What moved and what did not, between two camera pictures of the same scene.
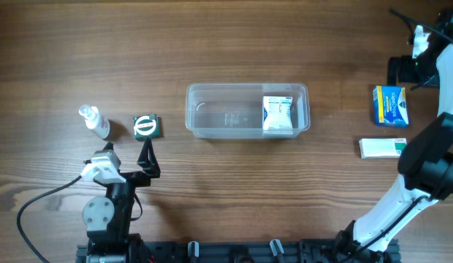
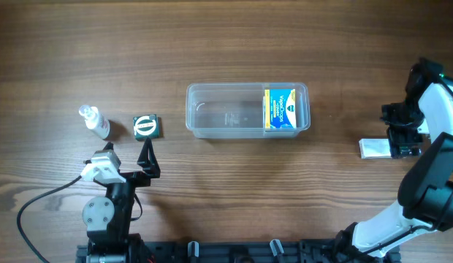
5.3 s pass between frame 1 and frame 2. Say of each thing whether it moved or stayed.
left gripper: stayed
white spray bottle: stayed
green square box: stayed
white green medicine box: stayed
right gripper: moved
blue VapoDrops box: moved
